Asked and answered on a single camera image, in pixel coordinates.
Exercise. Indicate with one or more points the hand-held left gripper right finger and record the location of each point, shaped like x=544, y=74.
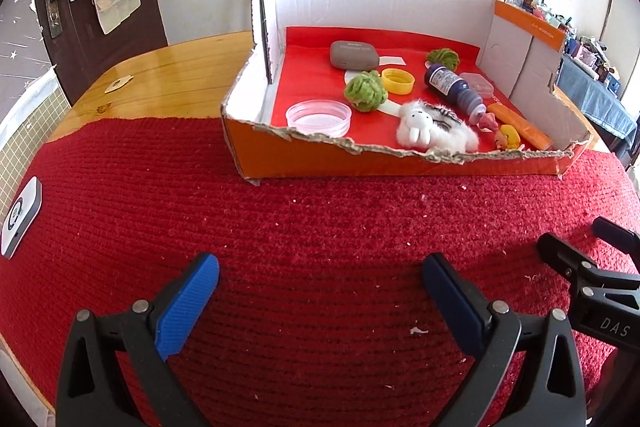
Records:
x=450, y=297

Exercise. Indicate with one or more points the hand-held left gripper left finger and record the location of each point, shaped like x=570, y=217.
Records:
x=187, y=302

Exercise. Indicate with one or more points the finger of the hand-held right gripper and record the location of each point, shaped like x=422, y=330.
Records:
x=620, y=237
x=565, y=252

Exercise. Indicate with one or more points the yellow figurine toy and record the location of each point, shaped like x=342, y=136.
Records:
x=510, y=138

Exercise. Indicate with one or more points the orange block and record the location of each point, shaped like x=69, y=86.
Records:
x=522, y=127

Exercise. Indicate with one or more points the orange cardboard box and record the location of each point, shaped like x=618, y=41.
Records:
x=390, y=167

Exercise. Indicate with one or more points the pink figurine toy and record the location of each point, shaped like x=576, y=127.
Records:
x=487, y=122

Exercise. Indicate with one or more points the small clear plastic box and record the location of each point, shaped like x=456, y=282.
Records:
x=477, y=83

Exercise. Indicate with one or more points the dark blue bottle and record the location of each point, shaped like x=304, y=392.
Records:
x=445, y=82

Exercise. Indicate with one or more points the yellow bottle cap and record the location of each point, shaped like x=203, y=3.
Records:
x=397, y=82

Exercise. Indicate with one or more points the clear plastic round dish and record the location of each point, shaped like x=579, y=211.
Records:
x=317, y=119

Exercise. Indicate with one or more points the green fuzzy ball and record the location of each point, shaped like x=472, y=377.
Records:
x=365, y=92
x=442, y=58

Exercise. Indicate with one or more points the grey-brown rounded case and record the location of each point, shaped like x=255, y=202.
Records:
x=352, y=53

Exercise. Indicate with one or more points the red knitted mat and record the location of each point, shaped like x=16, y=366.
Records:
x=300, y=257

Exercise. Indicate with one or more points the dark cloth-covered side table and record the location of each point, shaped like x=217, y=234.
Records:
x=595, y=97

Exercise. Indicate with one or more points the white rectangular device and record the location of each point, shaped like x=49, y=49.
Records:
x=20, y=217

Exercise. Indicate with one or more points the row of cosmetic bottles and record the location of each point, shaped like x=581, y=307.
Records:
x=585, y=52

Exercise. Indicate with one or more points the small wooden tag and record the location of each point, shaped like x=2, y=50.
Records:
x=117, y=83

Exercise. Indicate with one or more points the beige hanging organizer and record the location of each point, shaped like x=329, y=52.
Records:
x=115, y=7

